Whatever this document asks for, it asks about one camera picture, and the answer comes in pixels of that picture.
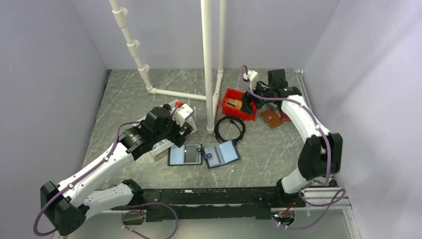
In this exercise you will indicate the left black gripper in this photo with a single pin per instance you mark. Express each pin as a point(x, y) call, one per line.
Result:
point(176, 138)

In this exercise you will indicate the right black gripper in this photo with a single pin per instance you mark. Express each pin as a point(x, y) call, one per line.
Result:
point(247, 98)

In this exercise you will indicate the blue card holder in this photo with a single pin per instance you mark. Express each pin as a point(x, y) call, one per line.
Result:
point(220, 155)

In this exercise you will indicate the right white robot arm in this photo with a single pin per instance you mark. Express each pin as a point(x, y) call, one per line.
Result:
point(321, 153)

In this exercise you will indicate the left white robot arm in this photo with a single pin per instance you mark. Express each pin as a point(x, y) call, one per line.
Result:
point(70, 202)

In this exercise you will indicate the brown leather card holder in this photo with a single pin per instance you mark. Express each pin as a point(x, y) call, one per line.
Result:
point(272, 119)

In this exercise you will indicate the open black card holder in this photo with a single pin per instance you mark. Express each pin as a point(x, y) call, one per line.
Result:
point(187, 154)

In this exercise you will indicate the red leather card holder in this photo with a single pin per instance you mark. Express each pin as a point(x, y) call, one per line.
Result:
point(284, 116)

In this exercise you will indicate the clear plastic two-compartment bin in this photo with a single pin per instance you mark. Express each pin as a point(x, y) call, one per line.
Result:
point(163, 145)

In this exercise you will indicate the red plastic bin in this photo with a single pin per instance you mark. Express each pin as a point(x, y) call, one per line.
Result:
point(228, 111)

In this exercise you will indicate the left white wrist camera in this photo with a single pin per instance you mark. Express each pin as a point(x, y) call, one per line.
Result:
point(181, 112)

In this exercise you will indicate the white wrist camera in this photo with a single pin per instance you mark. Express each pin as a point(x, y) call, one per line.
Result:
point(181, 112)
point(252, 78)

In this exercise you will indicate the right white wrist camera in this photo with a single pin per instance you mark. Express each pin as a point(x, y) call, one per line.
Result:
point(252, 78)

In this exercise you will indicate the white PVC pipe frame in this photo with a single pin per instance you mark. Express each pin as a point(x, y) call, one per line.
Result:
point(212, 92)

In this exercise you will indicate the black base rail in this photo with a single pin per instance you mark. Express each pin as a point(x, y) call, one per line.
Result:
point(214, 203)

